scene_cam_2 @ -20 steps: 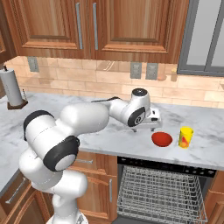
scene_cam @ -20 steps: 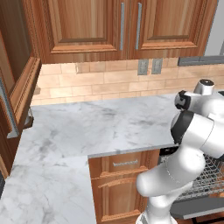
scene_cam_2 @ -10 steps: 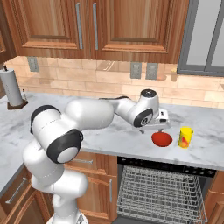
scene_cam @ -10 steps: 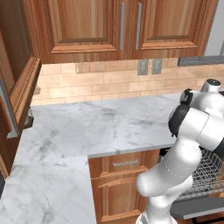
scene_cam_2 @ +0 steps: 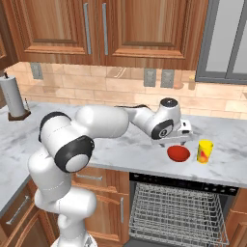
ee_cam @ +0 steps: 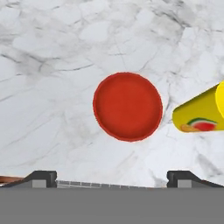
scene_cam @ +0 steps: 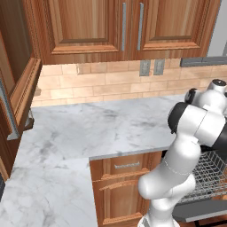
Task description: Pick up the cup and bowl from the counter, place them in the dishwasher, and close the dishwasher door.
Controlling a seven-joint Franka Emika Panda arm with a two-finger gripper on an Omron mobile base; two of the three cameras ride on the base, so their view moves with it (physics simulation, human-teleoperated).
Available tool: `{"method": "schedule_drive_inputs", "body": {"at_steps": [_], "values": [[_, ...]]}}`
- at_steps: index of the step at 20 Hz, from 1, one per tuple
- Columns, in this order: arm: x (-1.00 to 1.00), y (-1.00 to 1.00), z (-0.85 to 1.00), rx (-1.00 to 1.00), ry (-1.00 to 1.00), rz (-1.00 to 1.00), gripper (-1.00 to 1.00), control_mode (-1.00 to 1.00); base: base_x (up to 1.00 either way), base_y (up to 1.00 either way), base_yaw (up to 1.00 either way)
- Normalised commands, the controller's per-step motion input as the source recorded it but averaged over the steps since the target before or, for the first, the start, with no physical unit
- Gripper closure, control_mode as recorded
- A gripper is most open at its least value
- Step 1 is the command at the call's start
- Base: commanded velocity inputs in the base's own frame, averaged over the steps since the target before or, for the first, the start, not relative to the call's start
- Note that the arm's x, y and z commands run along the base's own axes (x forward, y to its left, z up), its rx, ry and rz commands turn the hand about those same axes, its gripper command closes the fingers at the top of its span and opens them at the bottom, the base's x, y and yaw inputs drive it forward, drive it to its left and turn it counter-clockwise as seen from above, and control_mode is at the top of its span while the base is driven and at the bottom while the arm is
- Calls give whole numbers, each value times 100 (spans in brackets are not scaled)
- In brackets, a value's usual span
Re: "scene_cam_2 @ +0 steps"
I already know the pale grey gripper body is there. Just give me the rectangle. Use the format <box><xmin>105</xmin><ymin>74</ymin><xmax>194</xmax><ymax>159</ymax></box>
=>
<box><xmin>151</xmin><ymin>129</ymin><xmax>191</xmax><ymax>147</ymax></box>

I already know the red bowl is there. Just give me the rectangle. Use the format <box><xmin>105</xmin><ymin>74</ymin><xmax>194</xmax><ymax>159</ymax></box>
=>
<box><xmin>166</xmin><ymin>145</ymin><xmax>191</xmax><ymax>163</ymax></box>

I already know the yellow cup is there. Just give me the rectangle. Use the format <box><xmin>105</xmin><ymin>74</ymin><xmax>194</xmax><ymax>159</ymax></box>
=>
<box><xmin>196</xmin><ymin>138</ymin><xmax>215</xmax><ymax>165</ymax></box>

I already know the black dishwasher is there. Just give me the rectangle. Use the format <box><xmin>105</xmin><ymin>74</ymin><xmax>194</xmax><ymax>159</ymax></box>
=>
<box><xmin>127</xmin><ymin>171</ymin><xmax>241</xmax><ymax>247</ymax></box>

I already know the wooden base cupboard beside dishwasher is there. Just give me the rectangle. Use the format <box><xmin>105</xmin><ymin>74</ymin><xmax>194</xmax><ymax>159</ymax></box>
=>
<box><xmin>224</xmin><ymin>188</ymin><xmax>247</xmax><ymax>247</ymax></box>

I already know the wooden corner base cupboard door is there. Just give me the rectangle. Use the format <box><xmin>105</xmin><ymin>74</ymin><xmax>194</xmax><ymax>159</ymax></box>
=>
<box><xmin>0</xmin><ymin>208</ymin><xmax>61</xmax><ymax>247</ymax></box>

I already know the small tan jar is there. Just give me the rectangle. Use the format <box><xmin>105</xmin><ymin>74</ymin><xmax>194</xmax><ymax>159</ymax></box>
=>
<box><xmin>187</xmin><ymin>74</ymin><xmax>197</xmax><ymax>92</ymax></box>

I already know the grey framed window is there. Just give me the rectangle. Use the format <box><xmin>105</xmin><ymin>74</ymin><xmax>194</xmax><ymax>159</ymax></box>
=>
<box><xmin>195</xmin><ymin>0</ymin><xmax>247</xmax><ymax>86</ymax></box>

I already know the paper towel roll on holder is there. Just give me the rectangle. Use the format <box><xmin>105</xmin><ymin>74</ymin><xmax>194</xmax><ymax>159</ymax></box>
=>
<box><xmin>0</xmin><ymin>71</ymin><xmax>32</xmax><ymax>123</ymax></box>

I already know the wooden corner drawer front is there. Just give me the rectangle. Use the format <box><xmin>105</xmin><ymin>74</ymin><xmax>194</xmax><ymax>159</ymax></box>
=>
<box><xmin>0</xmin><ymin>180</ymin><xmax>38</xmax><ymax>231</ymax></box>

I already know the grey wall socket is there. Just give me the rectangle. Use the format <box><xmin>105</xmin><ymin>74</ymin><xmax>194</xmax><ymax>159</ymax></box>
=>
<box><xmin>30</xmin><ymin>62</ymin><xmax>44</xmax><ymax>81</ymax></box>
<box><xmin>160</xmin><ymin>69</ymin><xmax>176</xmax><ymax>89</ymax></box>
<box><xmin>143</xmin><ymin>68</ymin><xmax>157</xmax><ymax>88</ymax></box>

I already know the wire dishwasher rack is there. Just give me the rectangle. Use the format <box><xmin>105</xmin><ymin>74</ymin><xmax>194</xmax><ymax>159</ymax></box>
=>
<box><xmin>128</xmin><ymin>181</ymin><xmax>231</xmax><ymax>247</ymax></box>

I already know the grey base cupboard handle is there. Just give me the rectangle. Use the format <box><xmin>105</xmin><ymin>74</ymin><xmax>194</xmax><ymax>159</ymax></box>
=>
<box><xmin>120</xmin><ymin>196</ymin><xmax>125</xmax><ymax>225</ymax></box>

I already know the wooden wall cupboard door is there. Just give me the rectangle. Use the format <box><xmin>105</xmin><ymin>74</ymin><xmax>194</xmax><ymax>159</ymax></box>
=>
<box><xmin>7</xmin><ymin>0</ymin><xmax>101</xmax><ymax>67</ymax></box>
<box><xmin>98</xmin><ymin>0</ymin><xmax>210</xmax><ymax>71</ymax></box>

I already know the grey cupboard door handle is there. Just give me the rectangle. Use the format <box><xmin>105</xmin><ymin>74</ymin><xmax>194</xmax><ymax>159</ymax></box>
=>
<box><xmin>101</xmin><ymin>2</ymin><xmax>110</xmax><ymax>57</ymax></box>
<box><xmin>82</xmin><ymin>2</ymin><xmax>93</xmax><ymax>56</ymax></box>

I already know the grey corner drawer handle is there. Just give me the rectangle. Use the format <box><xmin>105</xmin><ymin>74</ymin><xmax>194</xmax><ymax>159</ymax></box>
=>
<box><xmin>5</xmin><ymin>194</ymin><xmax>31</xmax><ymax>226</ymax></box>

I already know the wooden corner wall cupboard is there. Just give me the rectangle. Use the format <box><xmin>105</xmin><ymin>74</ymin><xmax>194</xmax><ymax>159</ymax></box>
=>
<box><xmin>0</xmin><ymin>0</ymin><xmax>19</xmax><ymax>71</ymax></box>

